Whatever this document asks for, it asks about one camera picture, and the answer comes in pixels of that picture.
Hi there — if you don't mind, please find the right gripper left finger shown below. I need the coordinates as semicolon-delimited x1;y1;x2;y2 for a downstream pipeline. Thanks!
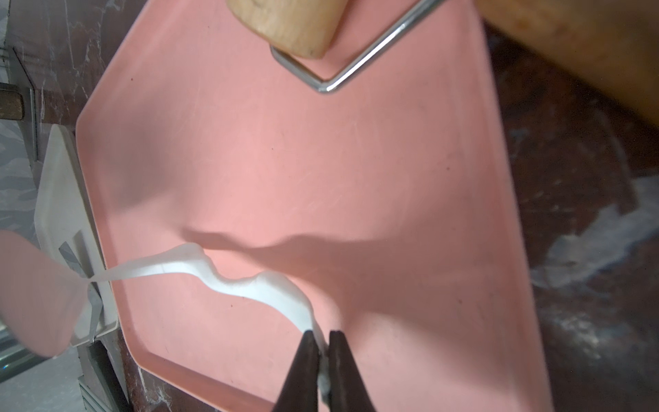
272;331;320;412

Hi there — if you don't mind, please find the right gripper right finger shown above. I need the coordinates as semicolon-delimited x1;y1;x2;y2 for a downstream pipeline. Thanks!
329;331;376;412

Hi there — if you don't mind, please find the white dough scrap strip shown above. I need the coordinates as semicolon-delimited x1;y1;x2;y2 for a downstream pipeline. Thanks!
90;243;331;404

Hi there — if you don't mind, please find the wooden dough roller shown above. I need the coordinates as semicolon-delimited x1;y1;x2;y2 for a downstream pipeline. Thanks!
228;1;658;124

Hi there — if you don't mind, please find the metal ring cutter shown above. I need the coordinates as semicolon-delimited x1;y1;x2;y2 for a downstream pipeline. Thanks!
1;230;89;358

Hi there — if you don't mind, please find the pink rectangular tray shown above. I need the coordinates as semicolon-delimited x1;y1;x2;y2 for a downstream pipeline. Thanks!
76;1;553;411

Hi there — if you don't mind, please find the beige rectangular tray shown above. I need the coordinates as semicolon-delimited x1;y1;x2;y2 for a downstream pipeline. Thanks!
34;125;119;347

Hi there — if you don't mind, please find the pink cherry blossom tree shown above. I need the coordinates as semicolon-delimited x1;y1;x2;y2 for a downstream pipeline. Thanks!
0;82;25;121

